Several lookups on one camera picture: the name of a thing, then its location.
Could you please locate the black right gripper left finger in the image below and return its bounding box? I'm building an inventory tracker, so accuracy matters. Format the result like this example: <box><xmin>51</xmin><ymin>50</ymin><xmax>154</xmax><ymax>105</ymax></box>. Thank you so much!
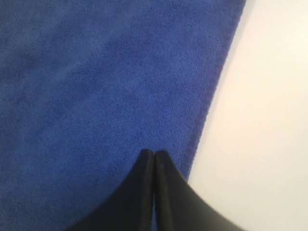
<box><xmin>67</xmin><ymin>149</ymin><xmax>154</xmax><ymax>231</ymax></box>

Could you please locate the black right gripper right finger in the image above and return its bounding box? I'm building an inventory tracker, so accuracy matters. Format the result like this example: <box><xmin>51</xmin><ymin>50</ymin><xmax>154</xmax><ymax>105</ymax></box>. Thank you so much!
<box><xmin>154</xmin><ymin>151</ymin><xmax>242</xmax><ymax>231</ymax></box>

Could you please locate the blue microfiber cloth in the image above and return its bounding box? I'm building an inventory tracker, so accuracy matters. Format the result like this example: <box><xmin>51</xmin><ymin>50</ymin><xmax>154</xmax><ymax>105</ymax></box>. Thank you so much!
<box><xmin>0</xmin><ymin>0</ymin><xmax>245</xmax><ymax>231</ymax></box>

